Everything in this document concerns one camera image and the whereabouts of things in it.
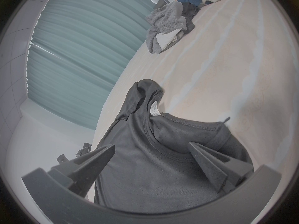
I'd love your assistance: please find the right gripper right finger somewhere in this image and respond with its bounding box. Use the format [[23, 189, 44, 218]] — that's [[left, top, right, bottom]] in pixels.
[[187, 142, 254, 194]]

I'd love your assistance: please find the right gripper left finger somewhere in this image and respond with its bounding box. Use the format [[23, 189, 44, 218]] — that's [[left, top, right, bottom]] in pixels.
[[50, 144, 116, 197]]

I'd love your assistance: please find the black T-shirt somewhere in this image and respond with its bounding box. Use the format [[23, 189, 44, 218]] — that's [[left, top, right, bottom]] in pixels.
[[93, 79, 254, 214]]

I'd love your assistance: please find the pile of clothes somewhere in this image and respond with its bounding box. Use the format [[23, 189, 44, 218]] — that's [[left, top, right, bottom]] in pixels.
[[145, 0, 225, 55]]

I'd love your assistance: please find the bed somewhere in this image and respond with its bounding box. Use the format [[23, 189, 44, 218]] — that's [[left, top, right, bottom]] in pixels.
[[92, 0, 298, 203]]

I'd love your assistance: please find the blue-green curtain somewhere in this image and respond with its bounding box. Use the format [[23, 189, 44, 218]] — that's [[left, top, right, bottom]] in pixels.
[[25, 0, 162, 132]]

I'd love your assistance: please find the grey bedside table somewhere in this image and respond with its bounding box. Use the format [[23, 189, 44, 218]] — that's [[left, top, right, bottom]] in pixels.
[[153, 0, 169, 10]]

